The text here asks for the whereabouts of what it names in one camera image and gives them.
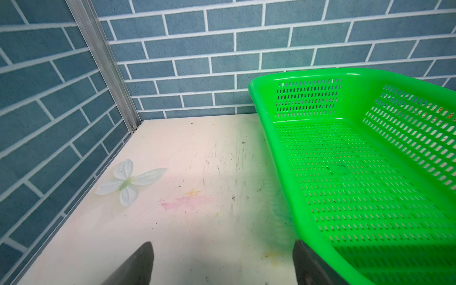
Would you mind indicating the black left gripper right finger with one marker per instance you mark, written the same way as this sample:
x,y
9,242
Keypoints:
x,y
311,269

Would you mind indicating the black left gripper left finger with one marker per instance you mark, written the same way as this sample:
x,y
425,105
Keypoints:
x,y
136,270

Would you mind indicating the green plastic basket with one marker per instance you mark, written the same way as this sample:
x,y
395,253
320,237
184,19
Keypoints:
x,y
366,160

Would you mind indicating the aluminium corner post left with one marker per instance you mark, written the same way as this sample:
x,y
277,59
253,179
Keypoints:
x,y
91,29

